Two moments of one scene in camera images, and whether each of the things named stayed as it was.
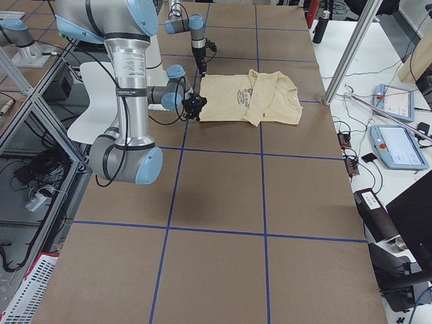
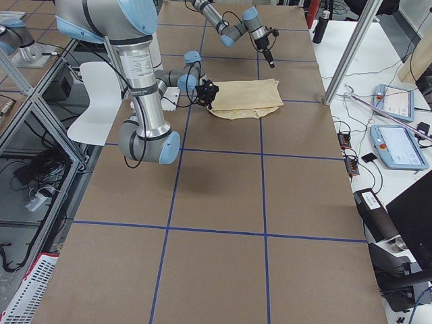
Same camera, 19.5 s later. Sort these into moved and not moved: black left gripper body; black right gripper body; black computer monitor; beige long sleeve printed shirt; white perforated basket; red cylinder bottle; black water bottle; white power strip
Moved: black left gripper body; black right gripper body; beige long sleeve printed shirt
Not moved: black computer monitor; white power strip; black water bottle; white perforated basket; red cylinder bottle
